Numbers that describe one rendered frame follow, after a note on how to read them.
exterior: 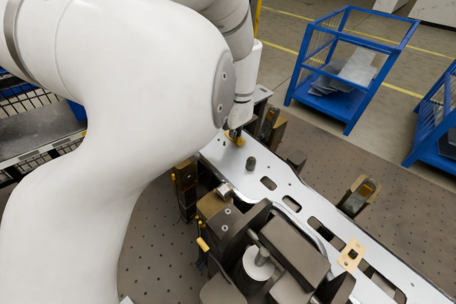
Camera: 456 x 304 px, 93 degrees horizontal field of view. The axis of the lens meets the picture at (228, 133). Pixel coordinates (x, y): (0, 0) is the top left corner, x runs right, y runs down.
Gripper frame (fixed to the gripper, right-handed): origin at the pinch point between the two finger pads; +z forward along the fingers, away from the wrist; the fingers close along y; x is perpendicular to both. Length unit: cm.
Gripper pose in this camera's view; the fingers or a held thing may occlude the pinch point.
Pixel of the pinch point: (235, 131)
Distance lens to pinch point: 76.6
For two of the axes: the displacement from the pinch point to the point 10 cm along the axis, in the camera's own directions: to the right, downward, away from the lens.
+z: -0.7, 7.3, 6.9
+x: -6.7, -5.4, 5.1
